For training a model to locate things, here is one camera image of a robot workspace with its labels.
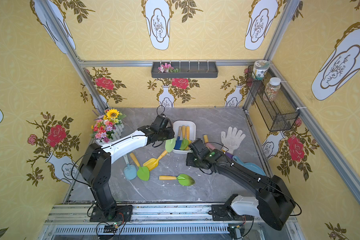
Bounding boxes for yellow scoop with yellow handle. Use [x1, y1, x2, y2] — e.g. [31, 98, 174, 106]
[143, 151, 168, 171]

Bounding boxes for yellow square shovel yellow handle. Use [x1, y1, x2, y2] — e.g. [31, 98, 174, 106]
[186, 126, 191, 151]

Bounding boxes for dark grey wall shelf tray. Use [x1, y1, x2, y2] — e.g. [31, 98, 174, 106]
[151, 61, 219, 79]

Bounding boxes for left circuit board with wires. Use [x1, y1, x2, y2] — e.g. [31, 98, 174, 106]
[95, 221, 124, 235]

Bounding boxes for white knitted work glove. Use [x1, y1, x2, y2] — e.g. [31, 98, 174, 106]
[221, 127, 246, 155]

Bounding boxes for blue trowel wooden handle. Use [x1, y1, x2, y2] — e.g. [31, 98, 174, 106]
[174, 126, 183, 150]

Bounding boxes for right circuit board with wires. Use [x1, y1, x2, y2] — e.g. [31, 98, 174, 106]
[227, 224, 246, 240]

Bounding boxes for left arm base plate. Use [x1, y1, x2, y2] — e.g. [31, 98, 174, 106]
[90, 205, 133, 223]

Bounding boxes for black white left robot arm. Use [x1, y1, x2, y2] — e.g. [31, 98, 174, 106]
[79, 114, 175, 214]

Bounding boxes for jar with patterned label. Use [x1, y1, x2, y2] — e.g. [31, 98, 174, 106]
[252, 60, 271, 81]

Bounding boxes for green shovel yellow handle left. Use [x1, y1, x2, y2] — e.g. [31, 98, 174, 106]
[130, 153, 150, 181]

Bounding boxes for circuit board with wires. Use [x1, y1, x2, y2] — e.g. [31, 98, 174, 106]
[95, 221, 124, 235]
[227, 224, 246, 240]

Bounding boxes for black wire mesh basket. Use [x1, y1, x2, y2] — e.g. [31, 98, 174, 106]
[243, 66, 300, 132]

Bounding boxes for purple shovel pink handle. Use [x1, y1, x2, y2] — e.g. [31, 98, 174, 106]
[206, 143, 233, 159]

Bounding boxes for clear jar with white lid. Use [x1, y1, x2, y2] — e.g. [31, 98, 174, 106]
[263, 77, 281, 102]

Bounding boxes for green leaf shovel yellow handle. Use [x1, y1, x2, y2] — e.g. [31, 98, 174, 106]
[180, 126, 188, 151]

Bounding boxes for small pink flowers on shelf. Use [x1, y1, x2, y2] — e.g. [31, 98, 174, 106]
[158, 63, 180, 73]

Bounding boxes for white plastic storage box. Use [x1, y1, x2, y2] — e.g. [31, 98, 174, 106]
[173, 121, 196, 155]

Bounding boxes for light green trowel wooden handle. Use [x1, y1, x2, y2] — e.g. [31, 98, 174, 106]
[165, 138, 176, 153]

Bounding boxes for green shovel lying front centre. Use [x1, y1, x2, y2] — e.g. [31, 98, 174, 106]
[159, 174, 195, 186]

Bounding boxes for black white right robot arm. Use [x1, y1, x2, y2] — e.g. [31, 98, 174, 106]
[186, 139, 297, 231]

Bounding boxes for artificial flowers in white fence pot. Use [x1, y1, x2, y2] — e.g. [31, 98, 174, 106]
[91, 109, 126, 145]

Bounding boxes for light blue shovel pale handle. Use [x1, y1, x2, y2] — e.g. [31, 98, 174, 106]
[123, 155, 137, 181]

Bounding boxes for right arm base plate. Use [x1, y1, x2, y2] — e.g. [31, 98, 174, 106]
[208, 205, 254, 221]

